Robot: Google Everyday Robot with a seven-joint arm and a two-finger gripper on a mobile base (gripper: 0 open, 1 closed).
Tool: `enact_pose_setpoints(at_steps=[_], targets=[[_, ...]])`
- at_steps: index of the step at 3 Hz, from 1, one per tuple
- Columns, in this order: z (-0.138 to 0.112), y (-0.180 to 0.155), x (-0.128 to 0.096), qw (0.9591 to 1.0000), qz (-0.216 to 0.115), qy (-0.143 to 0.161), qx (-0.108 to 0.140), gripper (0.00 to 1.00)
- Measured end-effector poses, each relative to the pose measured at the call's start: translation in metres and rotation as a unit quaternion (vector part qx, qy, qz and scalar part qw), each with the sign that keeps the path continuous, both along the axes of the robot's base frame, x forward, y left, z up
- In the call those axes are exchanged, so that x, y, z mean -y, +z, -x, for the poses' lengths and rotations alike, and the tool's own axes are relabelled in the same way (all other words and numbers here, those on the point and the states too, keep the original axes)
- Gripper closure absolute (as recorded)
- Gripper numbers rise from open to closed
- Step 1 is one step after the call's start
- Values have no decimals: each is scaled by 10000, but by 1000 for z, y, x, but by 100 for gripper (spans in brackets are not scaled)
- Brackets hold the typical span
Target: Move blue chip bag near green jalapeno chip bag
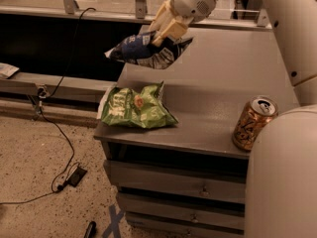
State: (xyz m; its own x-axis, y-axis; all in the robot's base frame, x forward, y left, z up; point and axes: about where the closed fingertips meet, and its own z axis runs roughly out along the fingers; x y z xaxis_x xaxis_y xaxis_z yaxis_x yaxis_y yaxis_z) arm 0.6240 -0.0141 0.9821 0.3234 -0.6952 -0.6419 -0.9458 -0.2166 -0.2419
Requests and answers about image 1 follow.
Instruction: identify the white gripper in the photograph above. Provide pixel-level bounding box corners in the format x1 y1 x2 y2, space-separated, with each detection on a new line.
149 0 218 47

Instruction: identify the blue chip bag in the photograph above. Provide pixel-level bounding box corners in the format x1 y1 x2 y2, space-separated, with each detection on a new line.
105 31 193 69

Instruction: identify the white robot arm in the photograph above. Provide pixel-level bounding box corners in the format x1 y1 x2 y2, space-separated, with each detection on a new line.
245 0 317 238

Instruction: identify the green jalapeno chip bag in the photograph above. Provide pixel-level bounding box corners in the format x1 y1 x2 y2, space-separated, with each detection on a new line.
97 81 178 129

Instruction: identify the orange soda can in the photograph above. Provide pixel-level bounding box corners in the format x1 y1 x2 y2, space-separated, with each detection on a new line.
232 96 278 151

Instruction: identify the grey low ledge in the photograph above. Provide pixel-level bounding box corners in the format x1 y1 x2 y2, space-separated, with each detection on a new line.
0 72 115 103

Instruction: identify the top grey drawer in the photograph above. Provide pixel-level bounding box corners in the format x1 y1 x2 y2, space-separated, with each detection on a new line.
104 160 246 204

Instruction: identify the grey drawer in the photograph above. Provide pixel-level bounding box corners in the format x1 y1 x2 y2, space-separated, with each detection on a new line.
117 192 245 230
104 160 246 204
126 212 244 238

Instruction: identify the grey drawer cabinet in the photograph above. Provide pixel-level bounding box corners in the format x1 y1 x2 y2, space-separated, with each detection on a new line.
93 24 300 238

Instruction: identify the white paper on ledge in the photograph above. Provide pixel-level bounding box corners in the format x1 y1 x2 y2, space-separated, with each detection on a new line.
0 62 20 79

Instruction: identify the black power adapter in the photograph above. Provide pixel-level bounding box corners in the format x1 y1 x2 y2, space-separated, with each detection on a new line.
66 167 87 187

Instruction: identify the middle grey drawer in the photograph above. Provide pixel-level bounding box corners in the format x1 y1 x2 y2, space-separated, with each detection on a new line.
117 192 245 230

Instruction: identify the blue tape cross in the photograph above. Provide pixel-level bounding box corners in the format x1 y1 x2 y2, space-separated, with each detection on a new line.
102 205 124 238

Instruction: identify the bottom grey drawer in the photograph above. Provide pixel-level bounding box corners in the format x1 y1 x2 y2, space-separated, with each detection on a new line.
126 212 244 238

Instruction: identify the grey metal rail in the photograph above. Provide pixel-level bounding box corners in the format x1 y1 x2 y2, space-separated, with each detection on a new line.
0 0 271 31

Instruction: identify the black cable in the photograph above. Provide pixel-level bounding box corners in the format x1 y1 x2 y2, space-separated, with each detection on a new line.
0 7 97 206

